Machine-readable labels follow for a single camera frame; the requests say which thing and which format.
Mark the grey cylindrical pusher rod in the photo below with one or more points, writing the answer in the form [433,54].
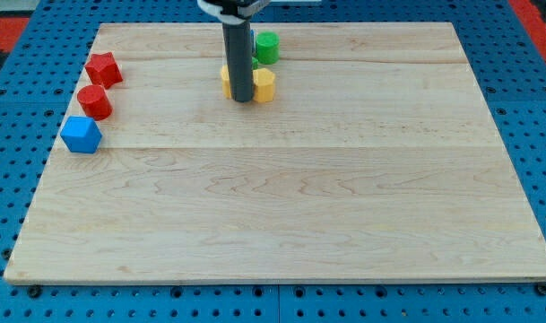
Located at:
[238,51]

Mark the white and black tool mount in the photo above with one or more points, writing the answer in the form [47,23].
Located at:
[232,11]

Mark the green cylinder block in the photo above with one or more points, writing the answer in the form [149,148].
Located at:
[267,47]

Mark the yellow hexagon block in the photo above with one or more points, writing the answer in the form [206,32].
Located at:
[264,85]

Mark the red star block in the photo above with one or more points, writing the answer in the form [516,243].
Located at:
[103,70]

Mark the red cylinder block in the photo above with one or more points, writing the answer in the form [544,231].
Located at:
[94,102]

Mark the blue hexagon block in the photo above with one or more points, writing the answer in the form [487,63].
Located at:
[81,134]

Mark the light wooden board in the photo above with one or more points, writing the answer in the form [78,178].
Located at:
[377,162]

